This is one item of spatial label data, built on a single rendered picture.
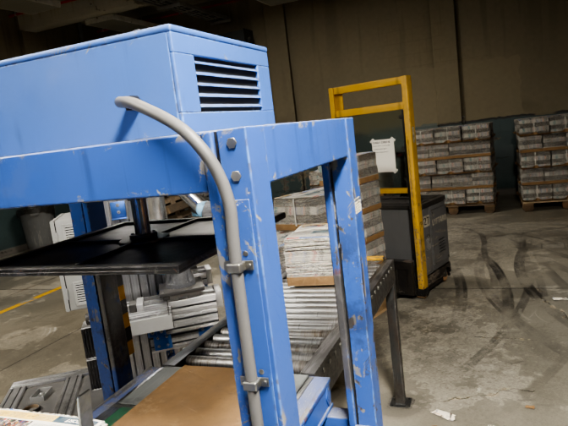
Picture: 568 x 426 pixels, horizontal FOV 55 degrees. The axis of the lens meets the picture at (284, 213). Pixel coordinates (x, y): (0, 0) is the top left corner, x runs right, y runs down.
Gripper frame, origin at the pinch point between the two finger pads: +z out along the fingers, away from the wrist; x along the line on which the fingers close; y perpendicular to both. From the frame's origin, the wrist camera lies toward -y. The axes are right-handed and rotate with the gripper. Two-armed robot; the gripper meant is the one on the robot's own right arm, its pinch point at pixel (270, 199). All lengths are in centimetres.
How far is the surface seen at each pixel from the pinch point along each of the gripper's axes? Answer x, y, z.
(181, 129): 163, -10, 28
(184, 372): 78, 55, -14
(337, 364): 57, 59, 33
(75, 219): 84, 2, -44
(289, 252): -7.6, 25.7, 5.0
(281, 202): -134, 2, -26
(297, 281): -8.8, 39.6, 7.2
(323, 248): -6.1, 25.1, 21.4
